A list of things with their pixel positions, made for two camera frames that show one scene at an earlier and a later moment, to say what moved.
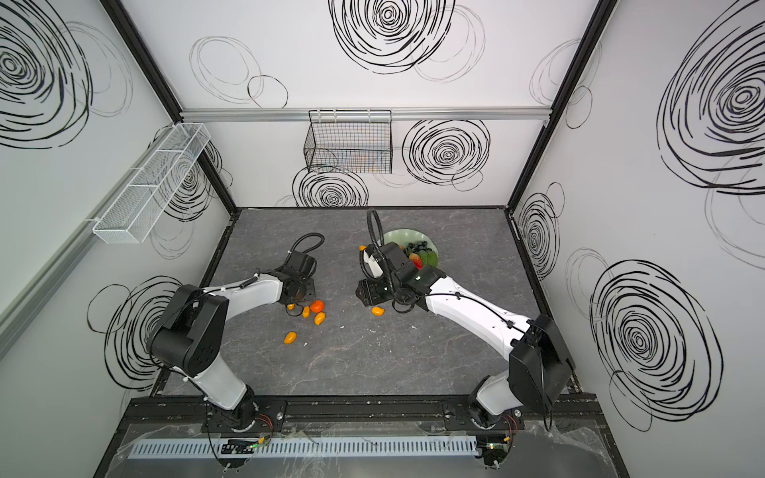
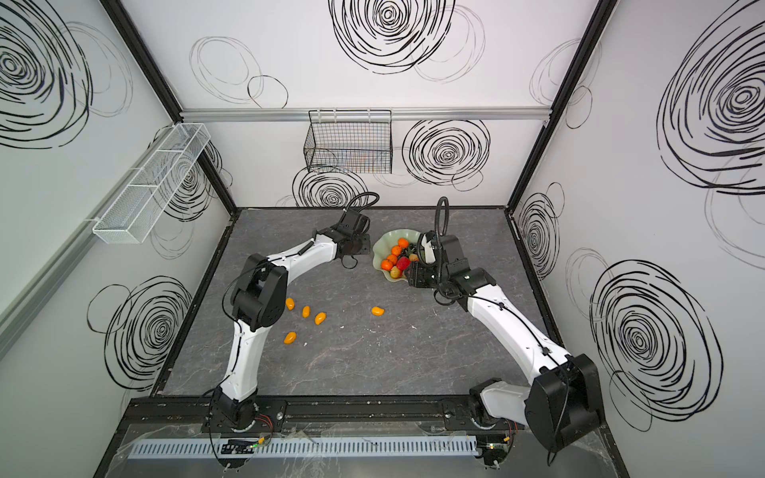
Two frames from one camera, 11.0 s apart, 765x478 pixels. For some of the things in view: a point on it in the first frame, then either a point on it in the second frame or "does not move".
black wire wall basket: (350, 140) does not move
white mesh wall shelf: (137, 207) does not move
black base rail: (544, 414) does not move
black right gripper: (369, 292) -> (417, 275)
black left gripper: (302, 293) -> (359, 245)
